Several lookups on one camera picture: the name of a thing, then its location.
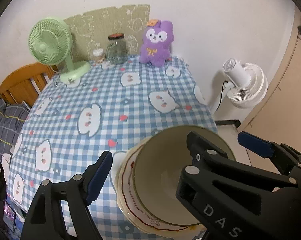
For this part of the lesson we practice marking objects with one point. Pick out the green cartoon wall mat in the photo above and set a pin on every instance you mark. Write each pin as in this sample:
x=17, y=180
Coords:
x=91, y=29

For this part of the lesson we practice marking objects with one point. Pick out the green desk fan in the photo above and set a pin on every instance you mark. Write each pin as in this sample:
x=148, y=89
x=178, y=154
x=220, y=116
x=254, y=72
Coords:
x=50, y=42

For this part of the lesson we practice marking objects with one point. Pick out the orange wooden chair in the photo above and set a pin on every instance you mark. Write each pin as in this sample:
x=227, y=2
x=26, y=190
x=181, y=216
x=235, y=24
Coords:
x=26, y=83

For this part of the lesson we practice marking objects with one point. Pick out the floral ceramic bowl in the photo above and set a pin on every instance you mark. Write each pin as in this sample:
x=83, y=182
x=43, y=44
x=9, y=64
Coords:
x=157, y=171

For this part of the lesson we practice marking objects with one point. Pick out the cotton swab container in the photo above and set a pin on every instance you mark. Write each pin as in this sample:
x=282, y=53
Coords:
x=99, y=56

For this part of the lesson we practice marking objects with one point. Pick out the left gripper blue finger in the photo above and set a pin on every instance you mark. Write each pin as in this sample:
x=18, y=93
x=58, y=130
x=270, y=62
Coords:
x=97, y=175

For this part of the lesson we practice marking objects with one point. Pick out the white plate red pattern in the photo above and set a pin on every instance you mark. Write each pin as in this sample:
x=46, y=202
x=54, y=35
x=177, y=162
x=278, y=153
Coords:
x=126, y=187

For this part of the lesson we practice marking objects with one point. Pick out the purple plush bunny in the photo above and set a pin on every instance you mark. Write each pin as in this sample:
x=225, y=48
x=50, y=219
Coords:
x=157, y=39

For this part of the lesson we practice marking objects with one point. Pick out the grey plaid bedding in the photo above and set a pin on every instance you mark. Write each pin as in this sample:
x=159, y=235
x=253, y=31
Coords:
x=12, y=118

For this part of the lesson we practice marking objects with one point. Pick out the small screen device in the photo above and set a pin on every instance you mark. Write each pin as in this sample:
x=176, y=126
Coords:
x=9, y=216

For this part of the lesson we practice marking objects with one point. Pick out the blue checkered tablecloth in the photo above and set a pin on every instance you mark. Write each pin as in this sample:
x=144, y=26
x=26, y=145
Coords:
x=110, y=108

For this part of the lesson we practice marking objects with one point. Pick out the white standing fan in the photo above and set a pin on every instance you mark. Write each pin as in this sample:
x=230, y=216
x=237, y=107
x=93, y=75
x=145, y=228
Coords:
x=245, y=86

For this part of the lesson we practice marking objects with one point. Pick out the scalloped yellow flower plate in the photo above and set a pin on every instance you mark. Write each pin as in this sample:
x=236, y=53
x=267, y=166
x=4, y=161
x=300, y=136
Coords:
x=119, y=157

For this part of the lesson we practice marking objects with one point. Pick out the glass jar black lid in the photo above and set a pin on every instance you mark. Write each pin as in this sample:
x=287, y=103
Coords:
x=116, y=51

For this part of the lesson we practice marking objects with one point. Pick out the beige wooden door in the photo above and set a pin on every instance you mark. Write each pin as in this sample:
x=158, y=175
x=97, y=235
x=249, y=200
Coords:
x=278, y=117

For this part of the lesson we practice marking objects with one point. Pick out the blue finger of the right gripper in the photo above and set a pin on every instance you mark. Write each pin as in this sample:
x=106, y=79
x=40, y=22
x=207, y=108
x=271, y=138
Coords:
x=199, y=143
x=259, y=146

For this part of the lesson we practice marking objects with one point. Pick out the large round yellow flower plate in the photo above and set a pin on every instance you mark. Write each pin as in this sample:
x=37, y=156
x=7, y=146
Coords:
x=120, y=199

